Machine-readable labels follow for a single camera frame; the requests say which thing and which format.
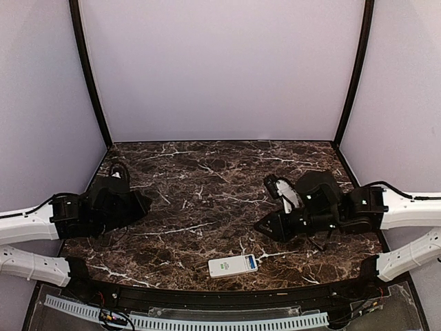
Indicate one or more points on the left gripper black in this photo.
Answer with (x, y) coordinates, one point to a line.
(140, 209)

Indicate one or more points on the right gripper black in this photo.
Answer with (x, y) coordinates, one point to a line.
(280, 231)

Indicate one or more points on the blue battery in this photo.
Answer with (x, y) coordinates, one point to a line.
(252, 262)

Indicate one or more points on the white remote control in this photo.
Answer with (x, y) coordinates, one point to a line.
(229, 266)

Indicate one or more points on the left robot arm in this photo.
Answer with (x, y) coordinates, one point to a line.
(110, 204)

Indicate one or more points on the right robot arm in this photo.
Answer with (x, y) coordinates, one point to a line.
(315, 203)

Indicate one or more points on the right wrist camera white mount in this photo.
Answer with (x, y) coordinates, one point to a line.
(281, 188)

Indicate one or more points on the white slotted cable duct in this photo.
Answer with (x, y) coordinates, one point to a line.
(169, 319)

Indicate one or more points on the black front table rail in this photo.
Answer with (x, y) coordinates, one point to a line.
(132, 298)

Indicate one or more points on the left black frame post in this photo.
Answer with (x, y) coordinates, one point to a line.
(88, 75)

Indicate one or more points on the black frame post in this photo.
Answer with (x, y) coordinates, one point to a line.
(356, 72)
(88, 75)

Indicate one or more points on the right black frame post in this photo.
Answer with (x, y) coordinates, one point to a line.
(356, 72)

